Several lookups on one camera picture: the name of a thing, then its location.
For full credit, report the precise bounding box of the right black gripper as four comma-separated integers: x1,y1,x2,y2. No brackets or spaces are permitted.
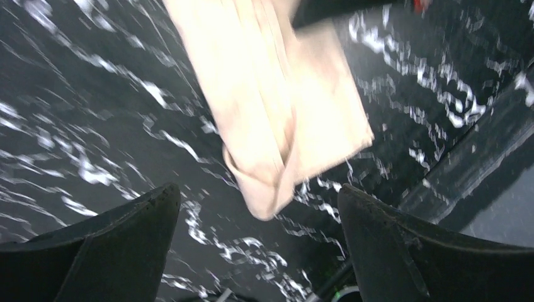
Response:
291,0,405,30

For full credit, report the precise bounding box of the beige cloth napkin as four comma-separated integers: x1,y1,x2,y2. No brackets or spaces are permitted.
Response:
165,0,373,221

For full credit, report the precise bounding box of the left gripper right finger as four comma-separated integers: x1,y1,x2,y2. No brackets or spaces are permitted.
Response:
338,184,533,301

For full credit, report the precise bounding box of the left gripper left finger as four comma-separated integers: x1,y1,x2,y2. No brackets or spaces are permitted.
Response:
1,183,181,301

